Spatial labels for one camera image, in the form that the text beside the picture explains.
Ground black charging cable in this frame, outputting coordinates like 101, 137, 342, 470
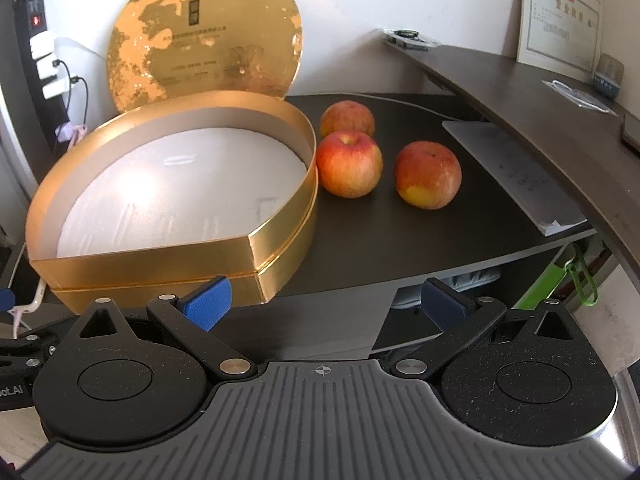
54, 59, 72, 111
72, 75, 91, 128

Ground black power strip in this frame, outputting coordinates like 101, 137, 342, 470
12, 0, 68, 153

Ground framed certificate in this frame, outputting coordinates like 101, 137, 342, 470
516, 0, 603, 83

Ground red apple with yellow patch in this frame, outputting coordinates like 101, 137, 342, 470
394, 141, 462, 210

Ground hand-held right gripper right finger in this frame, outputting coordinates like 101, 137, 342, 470
391, 277, 593, 380

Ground round gold gift box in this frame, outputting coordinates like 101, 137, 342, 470
25, 89, 320, 313

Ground stack of white papers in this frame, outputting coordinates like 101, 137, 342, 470
441, 120, 588, 237

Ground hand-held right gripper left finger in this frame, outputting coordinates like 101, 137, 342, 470
65, 276, 257, 380

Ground raised dark desk shelf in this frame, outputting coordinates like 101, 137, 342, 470
382, 27, 640, 281

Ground small grey card stand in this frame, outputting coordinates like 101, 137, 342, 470
594, 53, 626, 98

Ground green plastic clip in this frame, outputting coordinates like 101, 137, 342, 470
562, 245, 598, 306

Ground round gold box lid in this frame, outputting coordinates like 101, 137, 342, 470
106, 0, 304, 116

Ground white charger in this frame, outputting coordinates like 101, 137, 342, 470
29, 31, 55, 58
42, 76, 76, 101
36, 55, 63, 78

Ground thin grey cable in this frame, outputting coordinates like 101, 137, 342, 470
345, 92, 486, 122

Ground silver computer case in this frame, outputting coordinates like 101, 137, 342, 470
0, 0, 41, 241

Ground dark wooden desktop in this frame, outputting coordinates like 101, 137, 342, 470
215, 92, 598, 311

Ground striped red apple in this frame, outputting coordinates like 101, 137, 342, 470
320, 100, 376, 138

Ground white charging cable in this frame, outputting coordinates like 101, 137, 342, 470
52, 36, 111, 58

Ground bagged white cable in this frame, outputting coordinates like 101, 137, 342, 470
541, 78, 618, 113

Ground green panel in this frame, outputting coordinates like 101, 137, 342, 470
515, 255, 576, 311

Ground round red apple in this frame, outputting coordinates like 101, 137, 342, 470
315, 131, 384, 198

